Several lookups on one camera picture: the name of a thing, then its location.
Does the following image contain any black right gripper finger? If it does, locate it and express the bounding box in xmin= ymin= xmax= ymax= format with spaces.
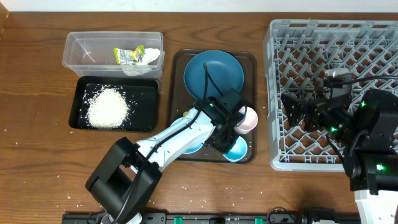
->
xmin=281 ymin=94 xmax=309 ymax=126
xmin=297 ymin=104 xmax=317 ymax=131

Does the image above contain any light blue cup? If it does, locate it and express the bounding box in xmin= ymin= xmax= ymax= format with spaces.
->
xmin=223 ymin=136 xmax=248 ymax=162

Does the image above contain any light blue bowl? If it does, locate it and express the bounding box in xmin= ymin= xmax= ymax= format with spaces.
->
xmin=171 ymin=117 xmax=204 ymax=154

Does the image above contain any white paper napkin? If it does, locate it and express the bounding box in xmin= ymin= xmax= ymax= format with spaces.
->
xmin=123 ymin=48 xmax=160 ymax=76

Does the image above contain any white rice pile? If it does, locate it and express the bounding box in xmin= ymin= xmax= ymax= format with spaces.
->
xmin=79 ymin=84 xmax=136 ymax=129

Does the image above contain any silver green snack wrapper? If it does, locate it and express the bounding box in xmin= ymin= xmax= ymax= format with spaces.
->
xmin=113 ymin=45 xmax=145 ymax=65

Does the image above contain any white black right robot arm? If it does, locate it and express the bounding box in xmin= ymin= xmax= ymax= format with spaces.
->
xmin=281 ymin=73 xmax=397 ymax=223

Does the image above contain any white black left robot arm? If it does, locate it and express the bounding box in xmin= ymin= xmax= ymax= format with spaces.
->
xmin=85 ymin=89 xmax=248 ymax=223

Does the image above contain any grey dishwasher rack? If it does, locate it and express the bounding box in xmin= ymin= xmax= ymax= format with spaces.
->
xmin=262 ymin=20 xmax=397 ymax=172

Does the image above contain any clear plastic waste bin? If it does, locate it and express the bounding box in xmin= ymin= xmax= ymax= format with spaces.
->
xmin=62 ymin=31 xmax=164 ymax=79

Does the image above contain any pink cup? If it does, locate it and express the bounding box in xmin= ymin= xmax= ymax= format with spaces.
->
xmin=234 ymin=106 xmax=258 ymax=134

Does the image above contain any brown serving tray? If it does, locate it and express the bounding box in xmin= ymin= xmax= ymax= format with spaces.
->
xmin=167 ymin=49 xmax=258 ymax=164

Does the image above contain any dark blue plate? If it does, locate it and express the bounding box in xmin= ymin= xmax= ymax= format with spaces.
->
xmin=183 ymin=50 xmax=244 ymax=99

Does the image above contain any black rectangular tray bin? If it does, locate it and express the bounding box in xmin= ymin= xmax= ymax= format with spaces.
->
xmin=68 ymin=76 xmax=158 ymax=132

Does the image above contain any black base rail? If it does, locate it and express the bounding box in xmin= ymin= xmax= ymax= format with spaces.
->
xmin=61 ymin=206 xmax=361 ymax=224

